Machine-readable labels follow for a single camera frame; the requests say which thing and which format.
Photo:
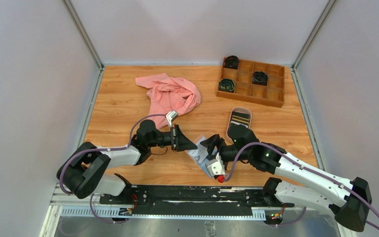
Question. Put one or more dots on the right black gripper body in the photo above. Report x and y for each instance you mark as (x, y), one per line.
(228, 153)

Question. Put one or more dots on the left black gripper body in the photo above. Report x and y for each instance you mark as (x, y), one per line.
(174, 134)

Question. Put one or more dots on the silver diamond VIP card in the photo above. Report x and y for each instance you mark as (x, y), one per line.
(200, 154)

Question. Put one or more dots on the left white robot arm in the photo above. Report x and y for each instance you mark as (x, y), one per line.
(84, 174)

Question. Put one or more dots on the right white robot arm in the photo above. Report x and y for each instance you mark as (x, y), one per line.
(346, 200)

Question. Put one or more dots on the black striped card in tray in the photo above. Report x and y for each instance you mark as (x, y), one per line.
(238, 118)

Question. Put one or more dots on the pink oval card tray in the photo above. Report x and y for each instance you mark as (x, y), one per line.
(237, 109)

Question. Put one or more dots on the pink cloth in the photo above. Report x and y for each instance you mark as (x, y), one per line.
(169, 94)

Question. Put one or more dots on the black coil bottom left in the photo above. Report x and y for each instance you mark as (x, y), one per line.
(226, 85)

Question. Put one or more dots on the black coil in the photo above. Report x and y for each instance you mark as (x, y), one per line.
(231, 62)
(260, 78)
(226, 85)

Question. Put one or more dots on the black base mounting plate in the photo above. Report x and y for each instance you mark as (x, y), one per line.
(193, 202)

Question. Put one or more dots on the wooden compartment tray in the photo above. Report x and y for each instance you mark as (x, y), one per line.
(270, 95)

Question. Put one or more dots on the black coil middle right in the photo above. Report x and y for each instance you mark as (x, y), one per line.
(260, 78)

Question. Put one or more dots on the black coil top left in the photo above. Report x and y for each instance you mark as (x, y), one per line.
(231, 62)

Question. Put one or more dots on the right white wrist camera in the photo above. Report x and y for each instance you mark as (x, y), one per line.
(215, 166)

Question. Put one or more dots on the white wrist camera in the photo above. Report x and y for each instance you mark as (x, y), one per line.
(170, 117)
(215, 166)

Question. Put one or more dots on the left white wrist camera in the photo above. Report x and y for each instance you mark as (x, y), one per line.
(170, 117)

